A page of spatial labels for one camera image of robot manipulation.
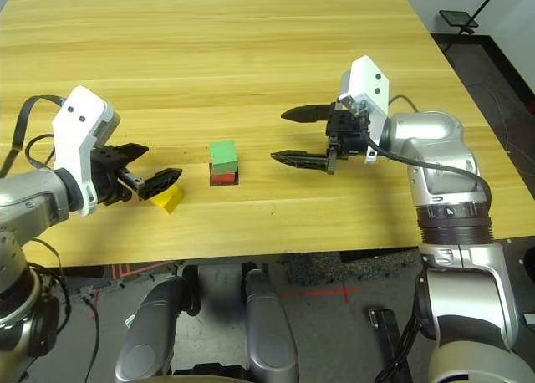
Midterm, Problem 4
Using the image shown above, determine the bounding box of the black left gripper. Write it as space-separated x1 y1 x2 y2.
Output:
89 142 184 207

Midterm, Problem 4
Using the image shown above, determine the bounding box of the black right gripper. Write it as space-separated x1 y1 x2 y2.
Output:
270 102 373 176

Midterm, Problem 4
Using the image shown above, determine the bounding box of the yellow wooden block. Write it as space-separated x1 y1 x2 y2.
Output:
150 185 185 214

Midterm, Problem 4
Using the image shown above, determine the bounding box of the green wooden block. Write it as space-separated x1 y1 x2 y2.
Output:
208 140 240 176

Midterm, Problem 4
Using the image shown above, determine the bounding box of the black support bar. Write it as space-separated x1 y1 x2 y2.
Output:
182 264 201 317

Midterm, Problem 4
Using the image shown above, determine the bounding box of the grey left robot leg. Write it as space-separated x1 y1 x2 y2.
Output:
115 276 189 383

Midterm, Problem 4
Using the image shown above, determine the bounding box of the grey robot leg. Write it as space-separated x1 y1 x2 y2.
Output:
244 269 300 383
115 276 189 383

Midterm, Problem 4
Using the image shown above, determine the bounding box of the black stand tray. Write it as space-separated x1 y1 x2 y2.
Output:
438 9 481 36

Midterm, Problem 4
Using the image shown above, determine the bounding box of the grey right robot leg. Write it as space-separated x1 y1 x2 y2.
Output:
244 269 300 383

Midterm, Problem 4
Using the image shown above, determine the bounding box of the black bar on floor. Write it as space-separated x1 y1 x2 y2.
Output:
368 308 413 383

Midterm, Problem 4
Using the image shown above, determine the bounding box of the beige robot torso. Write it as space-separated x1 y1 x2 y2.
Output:
171 362 252 383

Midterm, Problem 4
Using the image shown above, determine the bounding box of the black stand pole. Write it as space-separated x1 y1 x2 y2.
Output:
470 0 507 28

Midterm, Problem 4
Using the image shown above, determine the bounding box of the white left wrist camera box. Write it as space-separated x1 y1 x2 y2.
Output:
52 85 122 217

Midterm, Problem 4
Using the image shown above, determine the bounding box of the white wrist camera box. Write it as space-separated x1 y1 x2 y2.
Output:
52 85 122 217
338 55 392 165

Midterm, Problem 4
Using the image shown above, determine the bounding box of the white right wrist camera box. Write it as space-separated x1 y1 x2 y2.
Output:
338 55 392 165

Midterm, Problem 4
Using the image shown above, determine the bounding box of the black left wrist camera cable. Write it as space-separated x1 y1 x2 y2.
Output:
0 94 68 179

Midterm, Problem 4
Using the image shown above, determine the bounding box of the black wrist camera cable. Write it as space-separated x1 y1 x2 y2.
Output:
0 94 68 179
363 94 492 204

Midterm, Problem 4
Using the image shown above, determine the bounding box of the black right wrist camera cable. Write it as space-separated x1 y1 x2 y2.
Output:
363 94 492 204

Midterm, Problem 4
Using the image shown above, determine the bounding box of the thin black hanging cable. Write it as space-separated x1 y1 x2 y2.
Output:
28 238 101 383

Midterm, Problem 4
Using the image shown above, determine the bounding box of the thin floor wire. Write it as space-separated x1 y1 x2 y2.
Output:
466 81 535 158

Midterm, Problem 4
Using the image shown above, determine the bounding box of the black cable bundle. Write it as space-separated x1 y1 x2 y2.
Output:
374 273 423 383

